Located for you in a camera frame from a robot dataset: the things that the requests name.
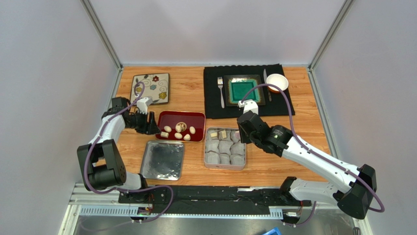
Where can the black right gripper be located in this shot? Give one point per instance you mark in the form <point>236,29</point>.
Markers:
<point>245,127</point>

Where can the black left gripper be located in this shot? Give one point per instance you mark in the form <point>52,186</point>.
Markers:
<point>150,129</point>

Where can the pink handled metal tongs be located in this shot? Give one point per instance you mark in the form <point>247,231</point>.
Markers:
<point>237,135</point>

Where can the red lacquer tray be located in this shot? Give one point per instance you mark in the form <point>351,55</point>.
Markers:
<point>171,118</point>

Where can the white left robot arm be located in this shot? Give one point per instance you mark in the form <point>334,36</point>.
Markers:
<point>101,164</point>

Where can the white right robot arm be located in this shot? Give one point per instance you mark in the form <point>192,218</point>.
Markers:
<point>347,186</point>

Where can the white oval chocolate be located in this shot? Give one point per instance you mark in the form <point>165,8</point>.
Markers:
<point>178,136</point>
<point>192,130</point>
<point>167,129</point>

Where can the white heart chocolate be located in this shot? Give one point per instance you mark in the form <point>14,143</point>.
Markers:
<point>180,127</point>
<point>187,137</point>

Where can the silver tin lid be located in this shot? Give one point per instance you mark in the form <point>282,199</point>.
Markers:
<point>163,160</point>

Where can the pink metal tin box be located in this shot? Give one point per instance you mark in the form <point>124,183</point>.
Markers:
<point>228,154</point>

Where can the floral square plate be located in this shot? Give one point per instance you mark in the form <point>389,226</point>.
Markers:
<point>156,86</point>

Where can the black cloth placemat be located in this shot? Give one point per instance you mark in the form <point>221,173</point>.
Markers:
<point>276,107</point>

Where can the green square plate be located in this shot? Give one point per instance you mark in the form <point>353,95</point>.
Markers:
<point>236,87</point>

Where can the white orange bowl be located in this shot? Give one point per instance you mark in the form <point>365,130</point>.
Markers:
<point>278,80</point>

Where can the silver fork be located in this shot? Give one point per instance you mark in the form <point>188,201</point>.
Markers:
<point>220,86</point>

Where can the blue plastic object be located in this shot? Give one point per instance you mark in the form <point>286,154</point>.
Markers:
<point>273,231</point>

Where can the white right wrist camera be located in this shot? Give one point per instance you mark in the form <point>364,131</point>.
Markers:
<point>248,106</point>

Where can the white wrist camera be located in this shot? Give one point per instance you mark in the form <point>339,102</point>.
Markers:
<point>143,103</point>
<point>248,106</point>

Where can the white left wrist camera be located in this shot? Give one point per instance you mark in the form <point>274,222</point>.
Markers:
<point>143,103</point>

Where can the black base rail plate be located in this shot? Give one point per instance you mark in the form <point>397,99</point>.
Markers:
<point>213,200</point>

